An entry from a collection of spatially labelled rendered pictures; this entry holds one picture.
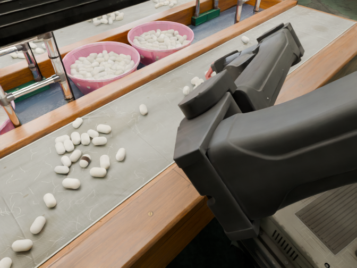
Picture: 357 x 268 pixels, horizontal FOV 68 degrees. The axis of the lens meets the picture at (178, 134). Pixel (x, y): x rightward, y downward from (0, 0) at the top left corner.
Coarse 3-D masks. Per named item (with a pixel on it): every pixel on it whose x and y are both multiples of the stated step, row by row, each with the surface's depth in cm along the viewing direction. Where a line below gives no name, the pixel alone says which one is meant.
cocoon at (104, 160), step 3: (102, 156) 62; (105, 156) 62; (102, 159) 61; (105, 159) 61; (108, 159) 62; (102, 162) 61; (105, 162) 61; (108, 162) 61; (102, 165) 60; (105, 165) 60; (108, 165) 61; (105, 168) 60
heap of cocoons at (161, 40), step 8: (144, 32) 114; (152, 32) 114; (160, 32) 115; (168, 32) 115; (176, 32) 113; (136, 40) 108; (144, 40) 109; (152, 40) 109; (160, 40) 109; (168, 40) 108; (176, 40) 112; (184, 40) 108; (152, 48) 104; (160, 48) 104; (168, 48) 105
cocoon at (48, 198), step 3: (45, 195) 55; (48, 195) 55; (51, 195) 55; (45, 198) 54; (48, 198) 54; (51, 198) 54; (54, 198) 55; (45, 201) 54; (48, 201) 54; (51, 201) 54; (54, 201) 54; (48, 204) 53; (51, 204) 54; (54, 204) 54
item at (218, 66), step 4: (232, 52) 68; (236, 52) 69; (240, 52) 62; (228, 56) 66; (232, 56) 64; (236, 56) 63; (220, 60) 66; (224, 60) 66; (228, 60) 65; (232, 60) 64; (212, 64) 65; (216, 64) 65; (220, 64) 66; (224, 64) 66; (212, 68) 66; (216, 68) 65; (220, 68) 66; (216, 72) 65
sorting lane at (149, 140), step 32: (256, 32) 115; (320, 32) 115; (192, 64) 96; (128, 96) 82; (160, 96) 82; (64, 128) 71; (96, 128) 72; (128, 128) 72; (160, 128) 72; (0, 160) 63; (32, 160) 64; (96, 160) 64; (128, 160) 64; (160, 160) 64; (0, 192) 57; (32, 192) 57; (64, 192) 57; (96, 192) 57; (128, 192) 57; (0, 224) 52; (64, 224) 52; (0, 256) 48; (32, 256) 48
